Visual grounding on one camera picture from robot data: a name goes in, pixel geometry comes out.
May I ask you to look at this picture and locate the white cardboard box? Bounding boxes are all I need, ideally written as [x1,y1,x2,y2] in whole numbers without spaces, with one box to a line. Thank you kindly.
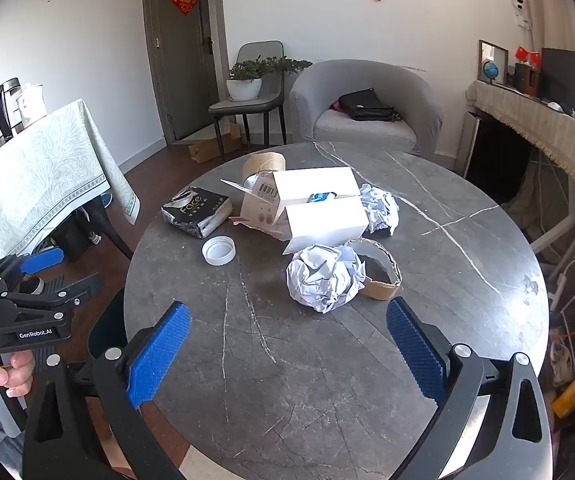
[221,166,369,256]

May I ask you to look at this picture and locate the white desk frame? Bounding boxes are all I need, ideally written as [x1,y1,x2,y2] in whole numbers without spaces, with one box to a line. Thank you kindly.
[531,180,575,256]

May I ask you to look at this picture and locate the black electric kettle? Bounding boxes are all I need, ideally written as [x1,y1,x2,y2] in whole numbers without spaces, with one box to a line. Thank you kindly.
[0,78,23,147]

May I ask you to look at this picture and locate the white panel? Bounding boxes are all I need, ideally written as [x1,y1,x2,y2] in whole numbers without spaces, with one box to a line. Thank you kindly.
[455,110,483,176]

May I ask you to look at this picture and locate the person's left hand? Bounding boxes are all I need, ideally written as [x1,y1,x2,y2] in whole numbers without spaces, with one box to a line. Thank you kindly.
[0,350,36,423]

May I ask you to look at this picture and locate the beige lace cloth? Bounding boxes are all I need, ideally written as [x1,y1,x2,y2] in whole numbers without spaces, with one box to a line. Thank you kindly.
[466,80,575,201]

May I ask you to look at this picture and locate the potted plant white pot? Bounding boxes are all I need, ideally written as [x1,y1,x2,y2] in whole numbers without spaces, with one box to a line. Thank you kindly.
[226,56,313,102]

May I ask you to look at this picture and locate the grey armchair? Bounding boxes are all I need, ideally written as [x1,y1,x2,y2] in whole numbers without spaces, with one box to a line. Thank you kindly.
[289,59,443,157]

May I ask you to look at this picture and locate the brown tape roll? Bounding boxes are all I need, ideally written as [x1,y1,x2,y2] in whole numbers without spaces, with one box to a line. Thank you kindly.
[242,151,288,193]

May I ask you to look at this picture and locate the brown cardboard ring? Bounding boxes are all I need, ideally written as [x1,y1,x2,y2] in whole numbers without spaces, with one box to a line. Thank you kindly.
[345,239,402,302]

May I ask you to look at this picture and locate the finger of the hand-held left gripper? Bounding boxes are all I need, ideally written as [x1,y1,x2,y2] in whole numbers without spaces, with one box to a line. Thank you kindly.
[0,273,104,331]
[0,247,64,281]

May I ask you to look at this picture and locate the grey dining chair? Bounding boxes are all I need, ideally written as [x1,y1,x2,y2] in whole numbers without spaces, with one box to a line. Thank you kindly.
[208,41,288,161]

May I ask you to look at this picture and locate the black monitor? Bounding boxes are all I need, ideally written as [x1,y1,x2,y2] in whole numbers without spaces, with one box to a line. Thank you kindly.
[540,47,575,106]

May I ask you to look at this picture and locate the cardboard box on floor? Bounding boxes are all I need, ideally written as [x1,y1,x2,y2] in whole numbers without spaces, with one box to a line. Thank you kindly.
[189,124,242,165]

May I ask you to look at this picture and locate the white jug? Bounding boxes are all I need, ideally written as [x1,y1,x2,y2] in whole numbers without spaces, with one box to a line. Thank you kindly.
[16,82,47,128]

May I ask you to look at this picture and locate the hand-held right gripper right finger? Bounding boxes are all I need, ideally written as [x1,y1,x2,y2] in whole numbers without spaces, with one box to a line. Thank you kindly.
[386,296,553,480]

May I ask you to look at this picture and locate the white plastic lid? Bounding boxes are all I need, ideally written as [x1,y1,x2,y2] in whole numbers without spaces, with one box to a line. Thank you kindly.
[202,236,236,267]

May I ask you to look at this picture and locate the crumpled white paper ball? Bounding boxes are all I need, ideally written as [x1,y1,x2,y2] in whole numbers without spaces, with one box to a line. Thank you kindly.
[286,242,367,314]
[359,183,399,237]

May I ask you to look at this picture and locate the brown wooden box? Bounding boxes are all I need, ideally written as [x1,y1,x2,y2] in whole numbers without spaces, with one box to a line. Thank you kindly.
[514,62,539,96]

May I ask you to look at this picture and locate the framed picture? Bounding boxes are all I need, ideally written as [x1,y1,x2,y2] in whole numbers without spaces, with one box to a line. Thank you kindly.
[478,39,509,86]

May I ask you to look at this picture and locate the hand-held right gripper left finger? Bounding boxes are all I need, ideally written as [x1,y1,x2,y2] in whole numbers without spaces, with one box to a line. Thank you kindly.
[24,301,193,480]

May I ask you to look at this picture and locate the black bag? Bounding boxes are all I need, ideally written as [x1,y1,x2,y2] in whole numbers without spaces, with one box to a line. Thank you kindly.
[337,88,401,122]

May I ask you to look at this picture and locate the grey door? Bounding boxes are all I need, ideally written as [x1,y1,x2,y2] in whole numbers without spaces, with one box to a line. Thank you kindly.
[142,0,228,146]

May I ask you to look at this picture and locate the black tissue packet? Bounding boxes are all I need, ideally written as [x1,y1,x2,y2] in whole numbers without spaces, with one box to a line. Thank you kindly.
[162,186,233,239]

